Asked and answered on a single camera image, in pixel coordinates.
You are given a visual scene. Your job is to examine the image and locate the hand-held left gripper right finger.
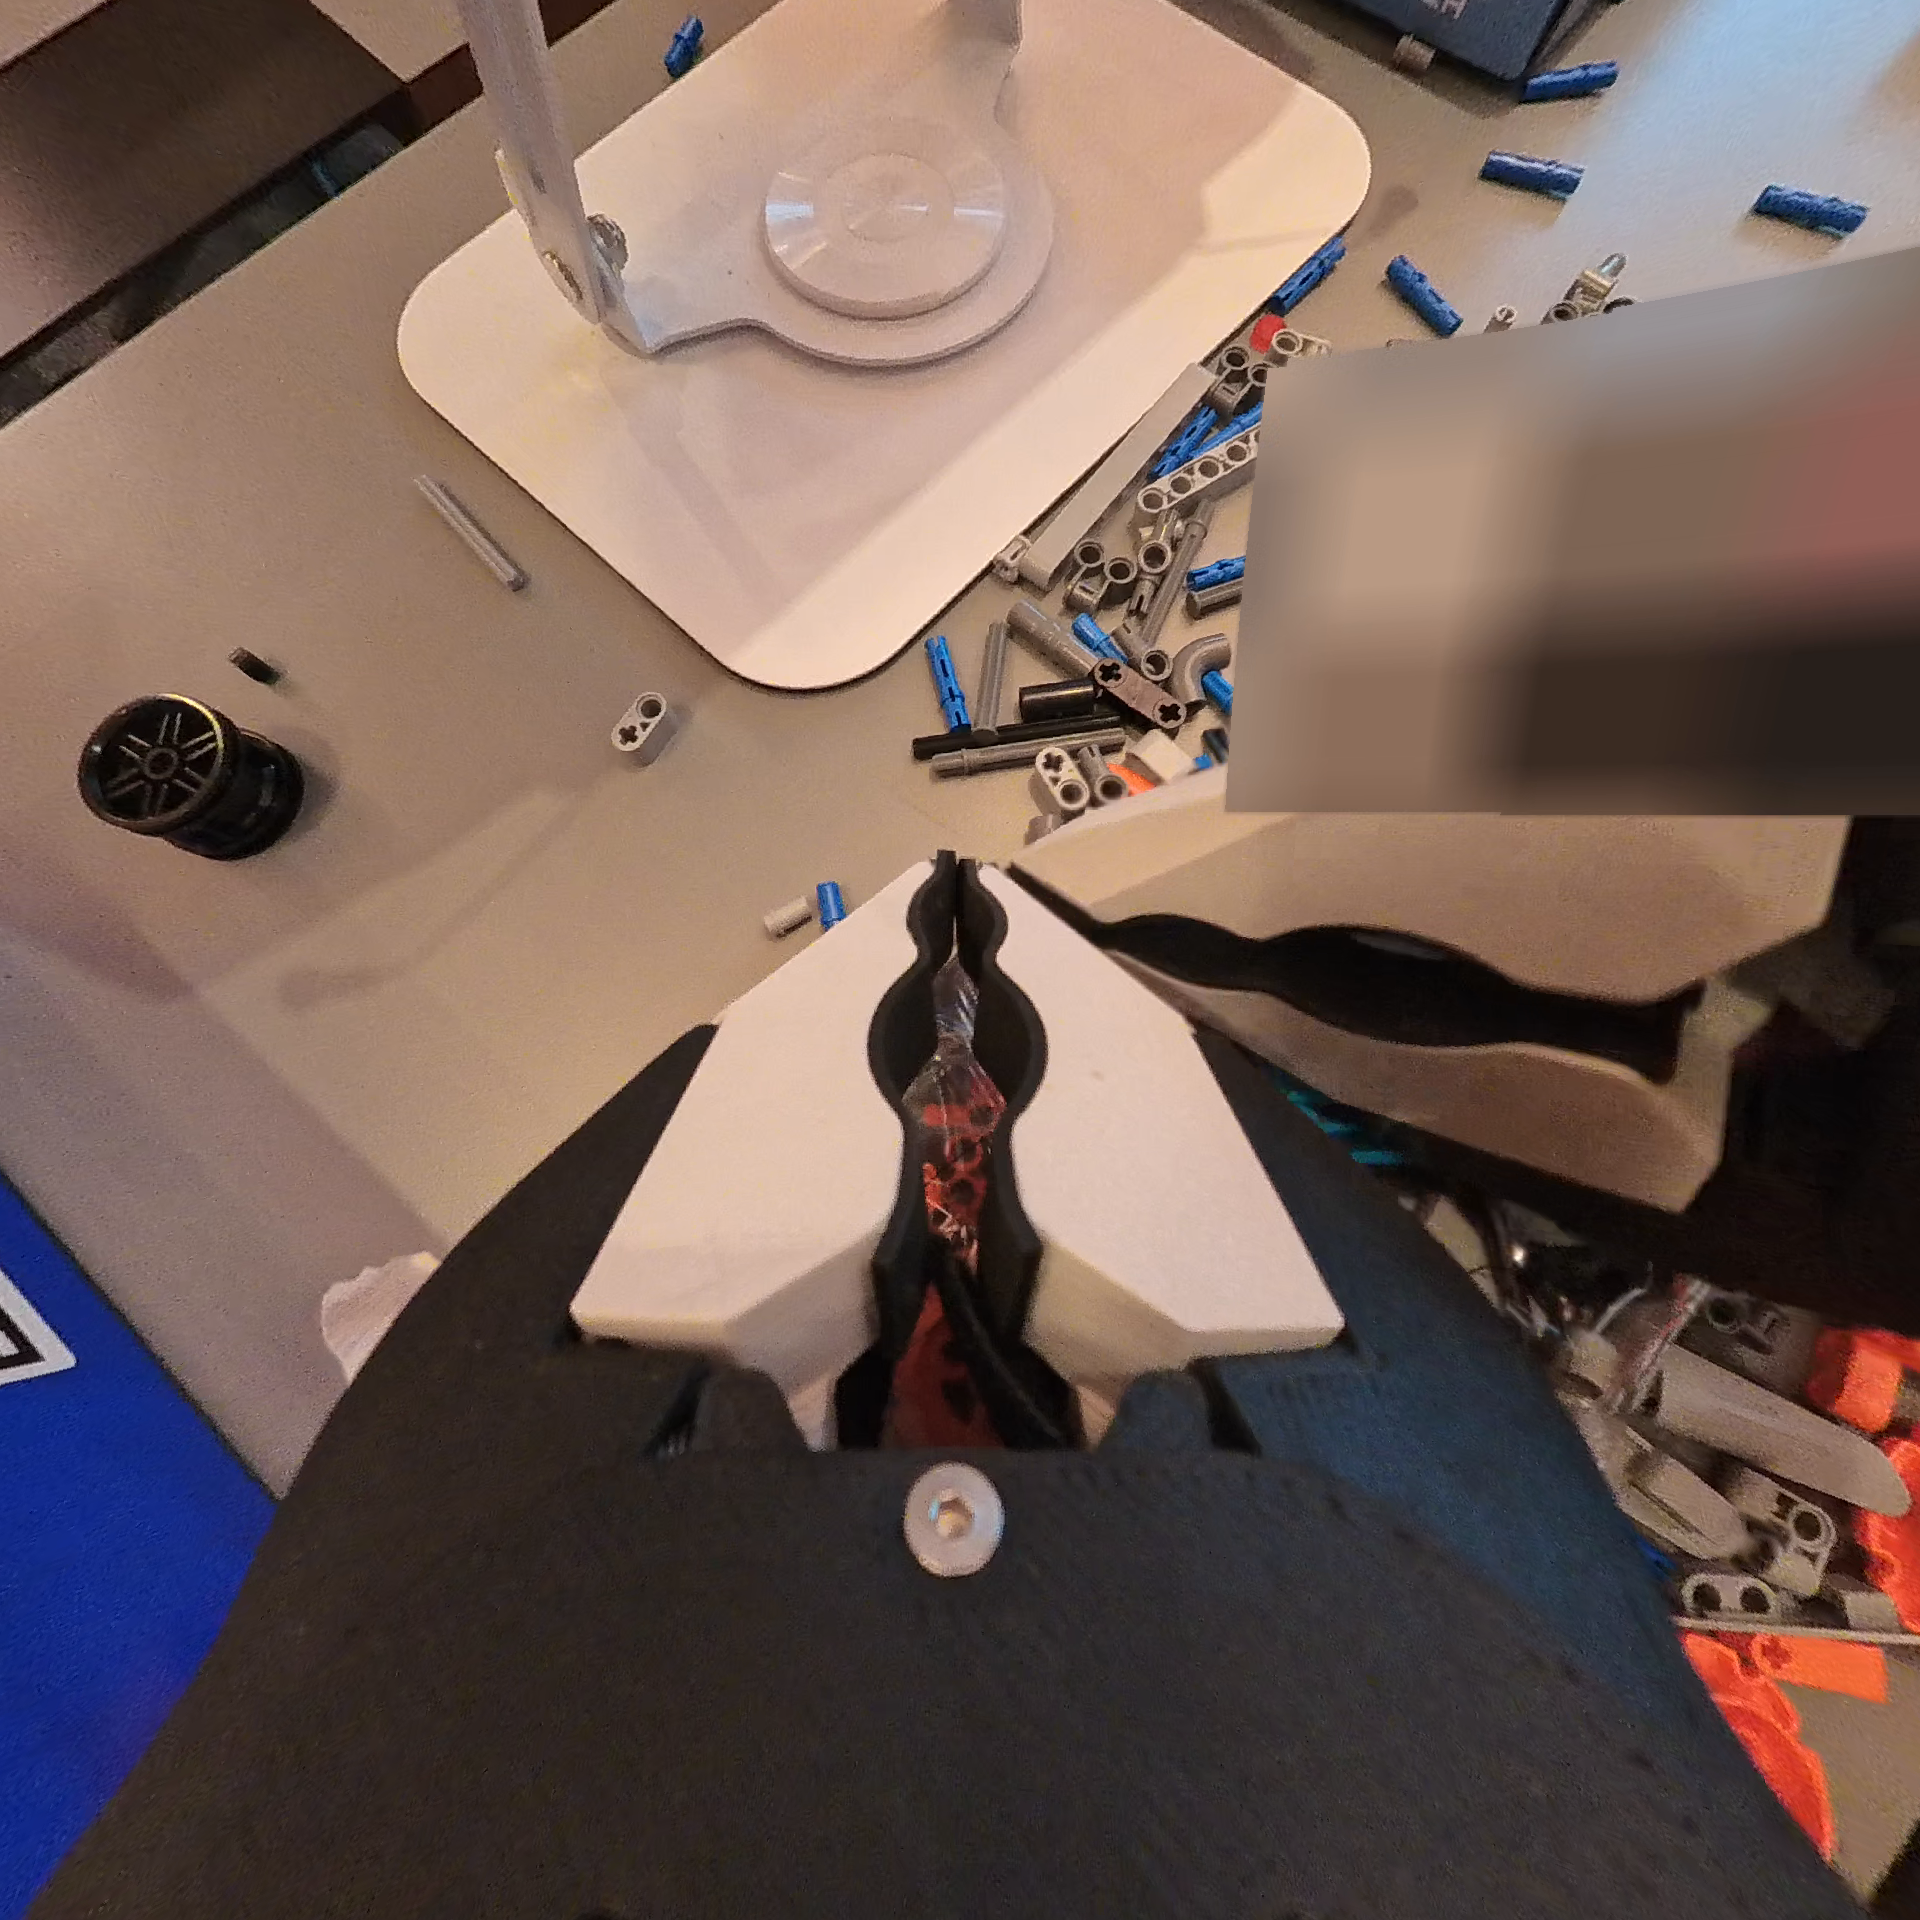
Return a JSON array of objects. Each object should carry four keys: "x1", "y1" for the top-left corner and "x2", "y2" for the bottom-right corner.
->
[{"x1": 960, "y1": 858, "x2": 1347, "y2": 1450}]

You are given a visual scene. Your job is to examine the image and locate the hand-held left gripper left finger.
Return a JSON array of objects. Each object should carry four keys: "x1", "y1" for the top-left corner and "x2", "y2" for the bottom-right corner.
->
[{"x1": 570, "y1": 858, "x2": 960, "y2": 1450}]

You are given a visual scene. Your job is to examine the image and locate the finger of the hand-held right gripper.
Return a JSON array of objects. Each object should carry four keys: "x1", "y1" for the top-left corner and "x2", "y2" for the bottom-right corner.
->
[
  {"x1": 1012, "y1": 809, "x2": 1853, "y2": 1003},
  {"x1": 1112, "y1": 931, "x2": 1745, "y2": 1214}
]

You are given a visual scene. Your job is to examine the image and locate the clear bag of building pieces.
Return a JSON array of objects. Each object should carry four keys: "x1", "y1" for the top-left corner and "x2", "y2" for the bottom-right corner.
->
[{"x1": 896, "y1": 960, "x2": 1011, "y2": 1450}]

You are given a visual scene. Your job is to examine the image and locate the pile of small building pieces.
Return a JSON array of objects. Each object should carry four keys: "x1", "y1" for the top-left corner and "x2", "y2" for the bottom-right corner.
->
[{"x1": 907, "y1": 323, "x2": 1920, "y2": 1862}]

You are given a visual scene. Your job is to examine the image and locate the crumpled plastic scrap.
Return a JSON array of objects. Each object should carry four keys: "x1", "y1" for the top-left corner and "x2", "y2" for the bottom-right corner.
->
[{"x1": 321, "y1": 1252, "x2": 443, "y2": 1384}]

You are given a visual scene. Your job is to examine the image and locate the orange gear wheel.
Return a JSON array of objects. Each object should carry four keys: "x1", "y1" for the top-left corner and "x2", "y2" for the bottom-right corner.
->
[{"x1": 1681, "y1": 1628, "x2": 1893, "y2": 1862}]

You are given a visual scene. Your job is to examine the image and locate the black wheel hub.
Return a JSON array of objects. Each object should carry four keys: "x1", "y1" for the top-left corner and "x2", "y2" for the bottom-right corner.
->
[{"x1": 79, "y1": 692, "x2": 307, "y2": 862}]

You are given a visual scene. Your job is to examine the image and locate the white book stand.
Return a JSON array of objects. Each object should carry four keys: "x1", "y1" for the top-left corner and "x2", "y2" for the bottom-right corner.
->
[{"x1": 399, "y1": 0, "x2": 1375, "y2": 692}]

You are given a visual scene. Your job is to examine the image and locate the blue robot kit box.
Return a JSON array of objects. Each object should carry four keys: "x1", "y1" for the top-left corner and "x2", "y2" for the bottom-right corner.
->
[{"x1": 1336, "y1": 0, "x2": 1615, "y2": 77}]

